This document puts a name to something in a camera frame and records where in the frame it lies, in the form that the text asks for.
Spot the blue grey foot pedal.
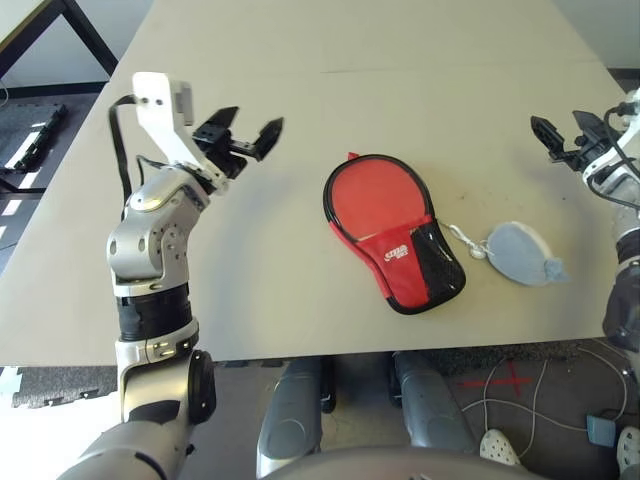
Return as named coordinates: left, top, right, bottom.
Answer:
left=584, top=413, right=619, bottom=447

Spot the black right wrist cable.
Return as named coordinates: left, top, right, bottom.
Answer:
left=587, top=102, right=640, bottom=206

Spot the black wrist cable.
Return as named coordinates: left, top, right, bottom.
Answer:
left=587, top=102, right=640, bottom=206
left=107, top=94, right=176, bottom=201

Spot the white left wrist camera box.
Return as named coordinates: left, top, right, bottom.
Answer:
left=132, top=71, right=234, bottom=194

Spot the grey robot left leg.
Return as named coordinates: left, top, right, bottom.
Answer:
left=257, top=357, right=336, bottom=466

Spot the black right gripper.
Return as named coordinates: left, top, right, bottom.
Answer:
left=529, top=109, right=619, bottom=174

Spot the grey robot leg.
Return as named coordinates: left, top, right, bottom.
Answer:
left=389, top=352, right=476, bottom=454
left=257, top=357, right=336, bottom=466

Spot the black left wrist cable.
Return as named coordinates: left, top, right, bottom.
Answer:
left=107, top=94, right=176, bottom=201

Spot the white floor cable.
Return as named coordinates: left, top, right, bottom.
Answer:
left=459, top=344, right=629, bottom=461

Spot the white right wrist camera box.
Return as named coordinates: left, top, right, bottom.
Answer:
left=582, top=87, right=640, bottom=194

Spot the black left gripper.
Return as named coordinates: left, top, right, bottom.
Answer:
left=192, top=105, right=285, bottom=179

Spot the side table with black frame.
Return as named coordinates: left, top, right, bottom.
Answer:
left=0, top=0, right=119, bottom=81

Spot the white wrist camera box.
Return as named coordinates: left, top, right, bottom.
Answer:
left=582, top=87, right=640, bottom=194
left=132, top=71, right=234, bottom=194

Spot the red black paddle case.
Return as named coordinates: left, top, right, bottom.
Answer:
left=322, top=151, right=467, bottom=316

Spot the speckled black rubber mat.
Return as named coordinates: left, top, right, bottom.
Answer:
left=429, top=342, right=609, bottom=374
left=0, top=365, right=121, bottom=409

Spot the grey robot right leg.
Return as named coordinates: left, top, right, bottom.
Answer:
left=389, top=352, right=476, bottom=454

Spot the grey robot torso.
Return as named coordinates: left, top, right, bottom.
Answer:
left=257, top=447, right=536, bottom=480

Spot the grey plush zipper charm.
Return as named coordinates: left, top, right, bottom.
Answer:
left=447, top=221, right=574, bottom=289

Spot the white perforated clog shoe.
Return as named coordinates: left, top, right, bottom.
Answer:
left=617, top=427, right=640, bottom=474
left=478, top=428, right=519, bottom=466

